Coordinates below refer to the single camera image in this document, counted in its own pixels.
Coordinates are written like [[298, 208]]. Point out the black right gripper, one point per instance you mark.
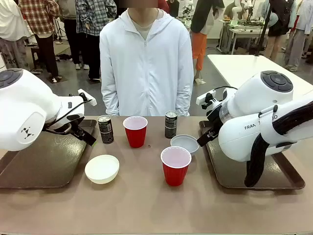
[[215, 120]]

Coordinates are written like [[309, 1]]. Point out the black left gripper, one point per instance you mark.
[[62, 124]]

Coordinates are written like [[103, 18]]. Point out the black drink can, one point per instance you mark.
[[105, 132], [170, 127]]

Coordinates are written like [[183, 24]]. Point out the pale grey-white plastic bowl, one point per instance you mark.
[[184, 143]]

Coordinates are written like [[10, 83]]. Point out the white plastic bowl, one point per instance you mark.
[[102, 171]]

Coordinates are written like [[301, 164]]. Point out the red plastic cup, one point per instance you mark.
[[135, 137], [174, 173]]

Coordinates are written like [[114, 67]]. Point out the person's left forearm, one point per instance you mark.
[[184, 102]]

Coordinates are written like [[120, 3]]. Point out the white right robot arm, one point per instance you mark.
[[244, 137]]

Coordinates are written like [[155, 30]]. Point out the person's right forearm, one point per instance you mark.
[[110, 102]]

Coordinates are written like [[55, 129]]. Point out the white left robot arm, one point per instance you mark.
[[22, 110]]

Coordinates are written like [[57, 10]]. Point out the brown plastic serving tray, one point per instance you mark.
[[49, 159], [232, 171]]

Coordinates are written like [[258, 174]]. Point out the white table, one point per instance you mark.
[[232, 68]]

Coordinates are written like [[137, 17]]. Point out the person in white hoodie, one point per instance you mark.
[[146, 73]]

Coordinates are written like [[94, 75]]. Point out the person in orange shorts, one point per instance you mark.
[[199, 44]]

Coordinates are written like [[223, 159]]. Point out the person in blue plaid shirt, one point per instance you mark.
[[94, 14]]

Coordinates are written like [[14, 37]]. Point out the person in red plaid shirt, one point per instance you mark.
[[40, 14]]

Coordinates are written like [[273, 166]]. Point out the person in white top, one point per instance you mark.
[[11, 24]]

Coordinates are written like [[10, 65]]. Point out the person in dark jacket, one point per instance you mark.
[[278, 24]]

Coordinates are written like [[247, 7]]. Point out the person in light grey clothes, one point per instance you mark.
[[299, 36]]

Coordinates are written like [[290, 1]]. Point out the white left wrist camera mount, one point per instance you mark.
[[90, 100]]

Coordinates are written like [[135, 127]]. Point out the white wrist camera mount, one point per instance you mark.
[[90, 100], [203, 97]]

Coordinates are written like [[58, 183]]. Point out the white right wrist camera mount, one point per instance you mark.
[[203, 97]]

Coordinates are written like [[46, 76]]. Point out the white metal frame workbench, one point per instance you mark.
[[244, 31]]

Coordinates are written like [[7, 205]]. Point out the black camera stand pole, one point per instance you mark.
[[262, 31]]

